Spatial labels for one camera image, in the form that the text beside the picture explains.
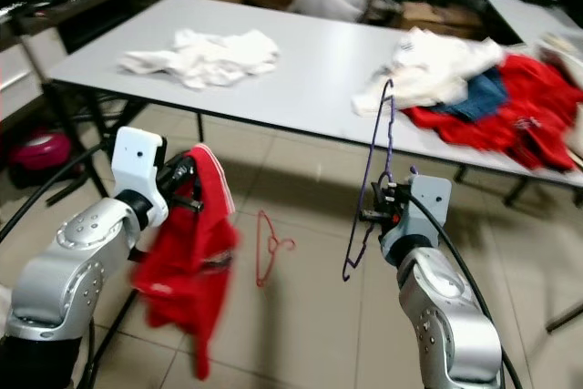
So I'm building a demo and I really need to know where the white desk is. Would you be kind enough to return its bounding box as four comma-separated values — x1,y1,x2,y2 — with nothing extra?
455,0,583,48

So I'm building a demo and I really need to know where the purple plastic hanger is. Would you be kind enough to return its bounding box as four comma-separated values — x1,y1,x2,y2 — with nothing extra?
342,77,420,282

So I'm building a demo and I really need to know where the red wire hanger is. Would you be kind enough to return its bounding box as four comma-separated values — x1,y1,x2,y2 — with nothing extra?
255,210,297,288

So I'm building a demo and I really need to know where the grey table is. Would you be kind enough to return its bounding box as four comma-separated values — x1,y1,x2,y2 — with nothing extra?
46,0,583,217

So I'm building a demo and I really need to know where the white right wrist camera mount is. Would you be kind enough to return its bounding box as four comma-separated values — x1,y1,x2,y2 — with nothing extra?
380,173,454,267

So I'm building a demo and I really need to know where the white drawer cabinet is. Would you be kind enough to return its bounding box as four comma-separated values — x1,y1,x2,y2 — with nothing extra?
0,29,69,130

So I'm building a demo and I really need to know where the blue denim garment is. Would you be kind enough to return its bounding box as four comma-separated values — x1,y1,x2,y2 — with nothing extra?
446,67,511,126

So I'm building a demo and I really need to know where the flat brown cardboard box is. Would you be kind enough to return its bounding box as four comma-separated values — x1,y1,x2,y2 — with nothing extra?
398,1,488,36

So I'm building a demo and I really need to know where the red white-striped garment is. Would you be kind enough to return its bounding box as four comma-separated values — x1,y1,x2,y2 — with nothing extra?
132,143,240,381

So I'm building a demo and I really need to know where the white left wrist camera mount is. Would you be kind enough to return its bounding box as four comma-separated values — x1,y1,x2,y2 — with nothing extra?
111,127,167,226

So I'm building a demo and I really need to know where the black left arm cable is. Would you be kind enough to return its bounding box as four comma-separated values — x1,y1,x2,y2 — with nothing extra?
0,138,115,244

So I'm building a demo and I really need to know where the white printed t-shirt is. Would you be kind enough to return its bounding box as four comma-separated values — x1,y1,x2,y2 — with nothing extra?
118,27,281,91

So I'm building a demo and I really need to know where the plain red garment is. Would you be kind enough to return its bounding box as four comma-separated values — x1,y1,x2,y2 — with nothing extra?
404,52,583,173

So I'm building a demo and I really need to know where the pink round appliance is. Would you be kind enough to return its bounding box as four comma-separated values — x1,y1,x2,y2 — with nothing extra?
9,130,74,189

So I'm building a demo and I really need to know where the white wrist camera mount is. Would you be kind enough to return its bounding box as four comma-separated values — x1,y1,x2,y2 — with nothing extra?
111,127,167,226
380,173,454,267

